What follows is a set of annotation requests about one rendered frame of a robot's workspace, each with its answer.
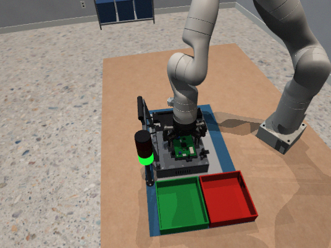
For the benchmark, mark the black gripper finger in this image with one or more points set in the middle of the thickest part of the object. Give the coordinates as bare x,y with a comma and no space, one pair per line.
197,134
171,136

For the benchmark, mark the red bin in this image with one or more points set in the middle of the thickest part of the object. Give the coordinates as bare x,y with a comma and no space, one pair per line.
227,199

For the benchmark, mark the green circuit board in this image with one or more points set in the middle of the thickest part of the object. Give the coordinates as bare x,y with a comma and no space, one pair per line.
183,146

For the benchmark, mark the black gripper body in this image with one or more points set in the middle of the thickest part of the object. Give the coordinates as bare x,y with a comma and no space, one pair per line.
177,127

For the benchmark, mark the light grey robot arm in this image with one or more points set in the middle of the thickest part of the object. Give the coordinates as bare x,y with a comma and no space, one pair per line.
286,19

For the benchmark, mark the green open tray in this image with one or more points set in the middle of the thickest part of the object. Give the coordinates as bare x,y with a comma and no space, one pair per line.
180,202

